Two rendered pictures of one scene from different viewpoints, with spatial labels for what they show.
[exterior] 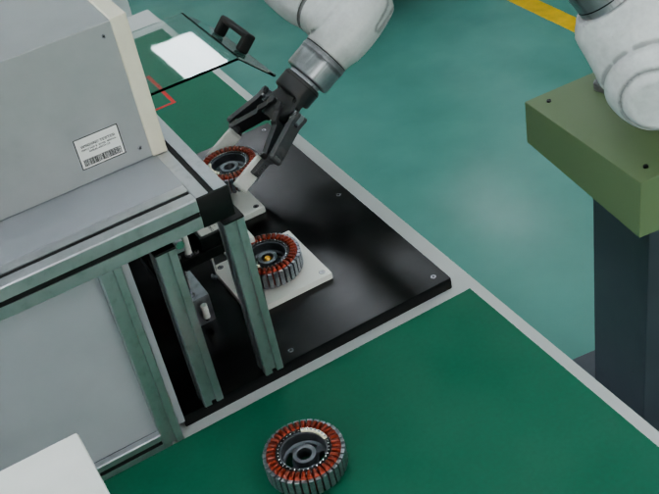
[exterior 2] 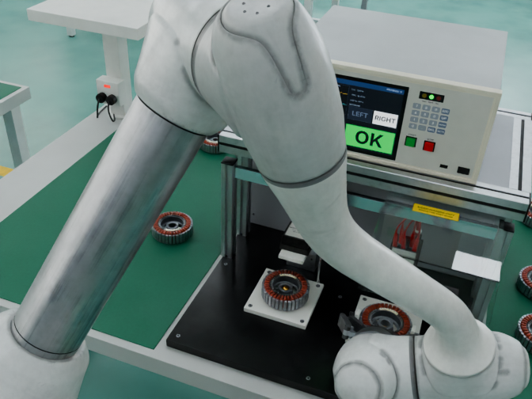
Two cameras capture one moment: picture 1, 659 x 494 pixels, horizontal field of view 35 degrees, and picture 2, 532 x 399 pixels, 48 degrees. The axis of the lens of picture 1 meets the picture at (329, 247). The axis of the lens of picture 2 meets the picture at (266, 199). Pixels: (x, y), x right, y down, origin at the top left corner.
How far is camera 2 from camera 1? 2.13 m
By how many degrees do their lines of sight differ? 95
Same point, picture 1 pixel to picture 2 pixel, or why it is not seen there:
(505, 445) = not seen: hidden behind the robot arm
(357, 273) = (230, 319)
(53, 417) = not seen: hidden behind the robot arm
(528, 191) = not seen: outside the picture
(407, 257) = (207, 343)
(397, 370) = (162, 285)
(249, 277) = (226, 198)
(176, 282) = (241, 161)
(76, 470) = (126, 24)
